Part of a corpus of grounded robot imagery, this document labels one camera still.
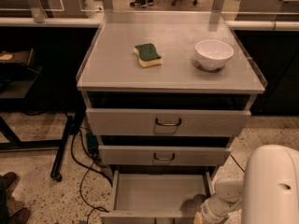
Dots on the padded gripper body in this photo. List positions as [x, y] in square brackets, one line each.
[207, 211]

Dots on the grey bottom drawer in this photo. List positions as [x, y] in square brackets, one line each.
[157, 199]

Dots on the grey drawer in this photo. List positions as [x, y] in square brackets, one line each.
[189, 151]
[157, 199]
[108, 121]

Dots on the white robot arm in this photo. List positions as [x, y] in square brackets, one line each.
[267, 194]

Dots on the grey middle drawer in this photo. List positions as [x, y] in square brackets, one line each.
[189, 151]

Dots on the grey drawer cabinet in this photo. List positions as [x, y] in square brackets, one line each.
[111, 76]

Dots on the grey top drawer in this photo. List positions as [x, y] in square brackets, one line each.
[108, 121]

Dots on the black power adapter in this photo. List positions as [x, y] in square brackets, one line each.
[92, 144]

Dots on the white ceramic bowl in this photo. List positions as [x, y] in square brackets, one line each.
[213, 54]

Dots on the green yellow sponge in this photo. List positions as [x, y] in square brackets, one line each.
[147, 55]

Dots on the brown shoe lower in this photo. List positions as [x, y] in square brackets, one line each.
[20, 217]

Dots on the brown shoe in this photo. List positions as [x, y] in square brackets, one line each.
[8, 182]
[20, 217]

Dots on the brown shoe upper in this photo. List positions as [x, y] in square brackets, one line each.
[8, 182]

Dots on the black middle drawer handle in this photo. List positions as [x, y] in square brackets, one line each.
[164, 158]

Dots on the black drawer handle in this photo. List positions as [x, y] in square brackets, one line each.
[168, 123]
[164, 158]

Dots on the black top drawer handle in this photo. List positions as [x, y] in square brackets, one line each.
[168, 123]

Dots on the black side table frame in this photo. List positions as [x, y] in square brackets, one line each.
[18, 77]

